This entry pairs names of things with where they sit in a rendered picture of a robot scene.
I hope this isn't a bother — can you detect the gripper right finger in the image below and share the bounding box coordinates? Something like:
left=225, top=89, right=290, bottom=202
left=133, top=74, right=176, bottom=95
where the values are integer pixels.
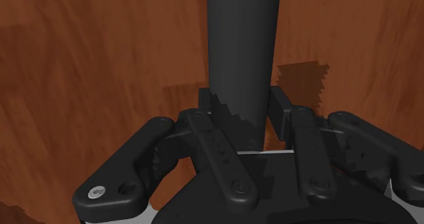
left=268, top=85, right=424, bottom=208

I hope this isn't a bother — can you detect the black tapered handle object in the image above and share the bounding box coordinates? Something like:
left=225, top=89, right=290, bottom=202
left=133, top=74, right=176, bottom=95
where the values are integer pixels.
left=206, top=0, right=281, bottom=152

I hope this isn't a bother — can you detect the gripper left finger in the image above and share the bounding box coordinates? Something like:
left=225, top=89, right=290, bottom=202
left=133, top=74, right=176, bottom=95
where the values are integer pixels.
left=72, top=87, right=260, bottom=224

